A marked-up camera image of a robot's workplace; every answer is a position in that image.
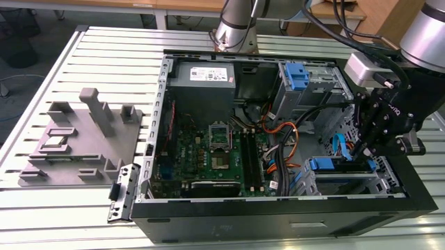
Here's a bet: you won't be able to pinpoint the hard disk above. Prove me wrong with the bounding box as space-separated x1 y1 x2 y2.
308 155 378 174

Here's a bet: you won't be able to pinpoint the grey metal disk bay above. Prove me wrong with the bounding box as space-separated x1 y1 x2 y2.
305 155 401 195

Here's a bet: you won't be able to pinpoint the grey metal drive cage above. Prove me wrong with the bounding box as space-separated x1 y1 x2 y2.
273 61 356 131

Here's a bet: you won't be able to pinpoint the blue drive latch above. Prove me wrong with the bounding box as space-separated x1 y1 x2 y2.
285 62 310 91

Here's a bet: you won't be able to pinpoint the brown wooden cabinet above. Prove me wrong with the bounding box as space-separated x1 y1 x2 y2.
377 0 427 50

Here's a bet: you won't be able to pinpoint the wooden desk white legs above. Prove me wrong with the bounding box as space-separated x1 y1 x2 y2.
278 0 368 40

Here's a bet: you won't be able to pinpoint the black RAM slot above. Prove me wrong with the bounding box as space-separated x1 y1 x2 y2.
241 129 254 191
250 129 266 190

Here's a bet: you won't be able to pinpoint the CPU socket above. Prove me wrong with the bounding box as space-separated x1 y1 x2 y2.
211 153 233 169

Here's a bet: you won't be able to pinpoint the metal socket cover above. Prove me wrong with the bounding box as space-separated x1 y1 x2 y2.
207 121 233 153

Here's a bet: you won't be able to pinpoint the power supply unit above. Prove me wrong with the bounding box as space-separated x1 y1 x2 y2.
166 61 238 123

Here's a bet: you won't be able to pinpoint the black graphics card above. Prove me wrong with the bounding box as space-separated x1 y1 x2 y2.
181 179 242 198

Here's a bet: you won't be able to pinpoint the black open PC case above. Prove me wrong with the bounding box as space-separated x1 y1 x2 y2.
129 48 440 244

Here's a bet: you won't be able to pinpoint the green motherboard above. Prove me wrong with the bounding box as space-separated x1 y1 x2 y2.
155 124 280 197

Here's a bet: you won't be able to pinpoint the grey hinged card latch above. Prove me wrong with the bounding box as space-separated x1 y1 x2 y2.
107 163 142 224

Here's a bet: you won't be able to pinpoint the grey parts rack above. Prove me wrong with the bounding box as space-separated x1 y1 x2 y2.
16 87 146 187

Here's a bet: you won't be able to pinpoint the green RAM stick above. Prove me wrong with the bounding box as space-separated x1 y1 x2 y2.
44 155 76 162

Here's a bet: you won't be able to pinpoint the silver CPU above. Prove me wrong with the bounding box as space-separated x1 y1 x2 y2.
43 135 67 147

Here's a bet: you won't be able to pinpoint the black bin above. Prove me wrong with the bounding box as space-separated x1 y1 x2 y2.
0 7 40 69

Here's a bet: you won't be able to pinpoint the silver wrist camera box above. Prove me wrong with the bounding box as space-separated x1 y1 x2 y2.
344 51 401 88

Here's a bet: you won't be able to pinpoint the blue flat data wire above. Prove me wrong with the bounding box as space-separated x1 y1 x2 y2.
332 133 353 159

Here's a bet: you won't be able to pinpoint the orange power wires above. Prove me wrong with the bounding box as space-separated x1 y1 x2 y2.
261 121 302 170

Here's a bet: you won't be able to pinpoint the thick black cable bundle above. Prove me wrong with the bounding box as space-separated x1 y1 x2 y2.
278 102 350 196

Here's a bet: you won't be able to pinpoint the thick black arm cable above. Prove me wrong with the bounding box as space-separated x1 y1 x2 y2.
301 0 413 91
332 0 401 53

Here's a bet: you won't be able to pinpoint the thin red wire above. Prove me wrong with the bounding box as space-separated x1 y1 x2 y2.
161 100 177 158

